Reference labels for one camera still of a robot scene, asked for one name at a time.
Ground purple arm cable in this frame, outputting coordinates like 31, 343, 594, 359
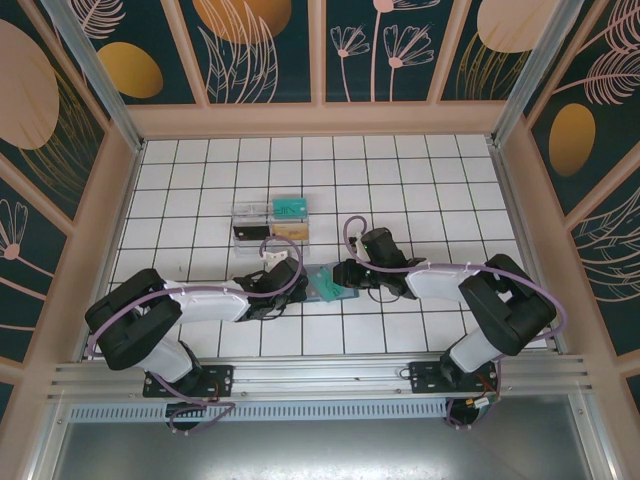
343, 215, 569, 434
87, 237, 306, 435

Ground aluminium side rail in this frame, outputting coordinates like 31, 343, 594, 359
74, 139, 147, 364
487, 139, 564, 354

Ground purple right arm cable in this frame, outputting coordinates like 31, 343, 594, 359
343, 215, 569, 434

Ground black card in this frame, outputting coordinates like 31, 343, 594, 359
232, 224, 269, 241

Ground grey metal sheet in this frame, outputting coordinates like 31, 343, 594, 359
29, 397, 616, 480

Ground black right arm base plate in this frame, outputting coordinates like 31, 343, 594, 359
408, 359, 501, 396

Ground teal VIP card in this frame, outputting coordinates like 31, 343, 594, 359
272, 198, 309, 220

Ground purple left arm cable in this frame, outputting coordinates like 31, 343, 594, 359
87, 237, 306, 435

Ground clear acrylic card stand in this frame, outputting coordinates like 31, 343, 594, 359
230, 197, 313, 259

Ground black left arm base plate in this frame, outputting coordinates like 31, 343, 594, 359
143, 364, 236, 399

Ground aluminium corner post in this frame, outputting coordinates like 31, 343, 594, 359
491, 0, 599, 147
42, 0, 146, 154

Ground blue leather card holder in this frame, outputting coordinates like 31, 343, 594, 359
303, 267, 361, 305

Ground gold card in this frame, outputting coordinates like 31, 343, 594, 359
271, 222, 308, 239

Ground aluminium mounting rail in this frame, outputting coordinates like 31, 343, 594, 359
47, 352, 599, 401

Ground slotted grey cable duct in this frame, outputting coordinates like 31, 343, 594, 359
67, 402, 451, 422

